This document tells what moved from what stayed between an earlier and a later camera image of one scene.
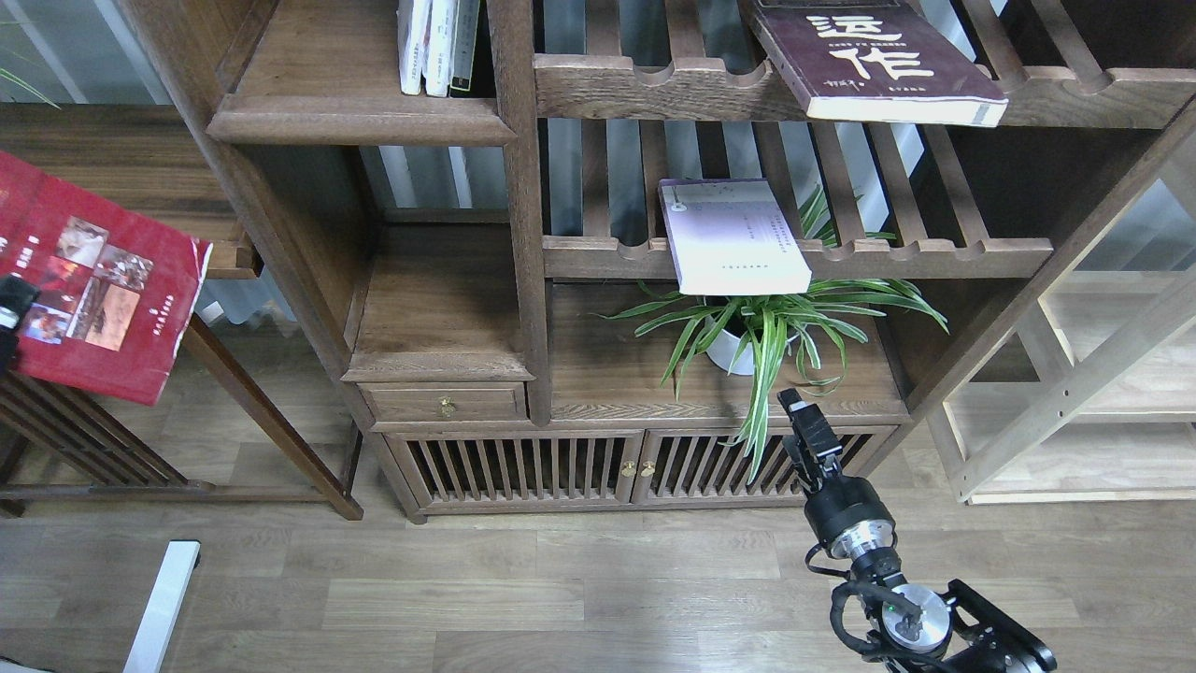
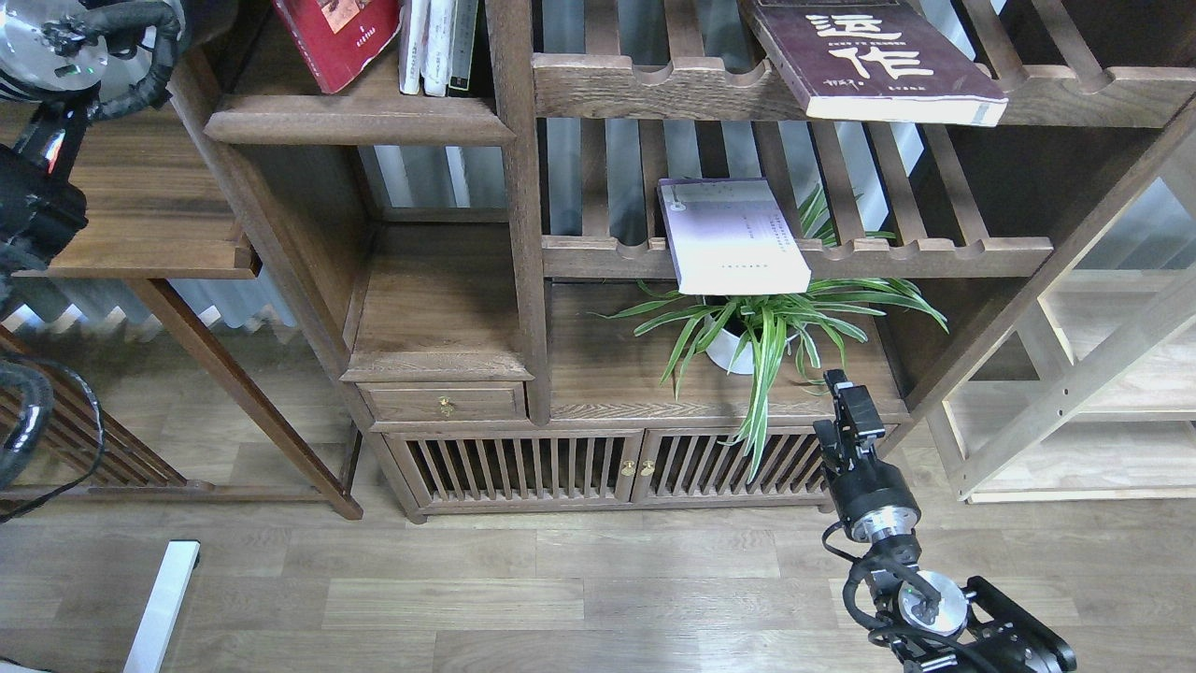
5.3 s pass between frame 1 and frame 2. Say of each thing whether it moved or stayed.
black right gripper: moved
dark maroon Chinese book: stayed
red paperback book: moved
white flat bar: stayed
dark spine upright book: stayed
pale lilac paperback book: stayed
